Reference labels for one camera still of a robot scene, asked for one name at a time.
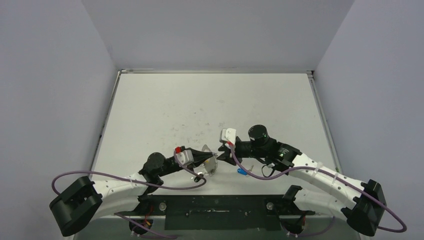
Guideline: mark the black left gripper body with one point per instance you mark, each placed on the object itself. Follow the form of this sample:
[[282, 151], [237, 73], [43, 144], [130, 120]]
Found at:
[[171, 168]]

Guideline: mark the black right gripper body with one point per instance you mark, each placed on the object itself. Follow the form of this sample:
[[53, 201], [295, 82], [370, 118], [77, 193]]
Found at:
[[231, 149]]

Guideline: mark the perforated metal key plate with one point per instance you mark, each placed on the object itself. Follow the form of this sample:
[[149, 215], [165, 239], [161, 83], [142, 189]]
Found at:
[[211, 164]]

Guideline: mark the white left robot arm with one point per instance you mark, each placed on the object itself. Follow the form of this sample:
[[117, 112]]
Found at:
[[98, 194]]

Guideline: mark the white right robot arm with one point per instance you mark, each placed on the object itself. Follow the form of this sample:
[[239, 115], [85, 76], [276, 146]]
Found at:
[[361, 204]]

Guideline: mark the solid blue key tag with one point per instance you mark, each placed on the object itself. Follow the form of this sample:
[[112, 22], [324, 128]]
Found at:
[[242, 172]]

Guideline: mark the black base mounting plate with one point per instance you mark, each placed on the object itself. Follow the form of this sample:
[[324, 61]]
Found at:
[[218, 212]]

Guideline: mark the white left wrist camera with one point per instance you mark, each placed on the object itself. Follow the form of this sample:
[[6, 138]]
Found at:
[[183, 156]]

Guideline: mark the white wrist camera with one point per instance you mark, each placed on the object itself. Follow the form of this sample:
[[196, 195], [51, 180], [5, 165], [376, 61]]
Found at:
[[183, 156], [228, 136]]

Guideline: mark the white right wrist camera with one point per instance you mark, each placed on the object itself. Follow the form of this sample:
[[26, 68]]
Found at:
[[228, 136]]

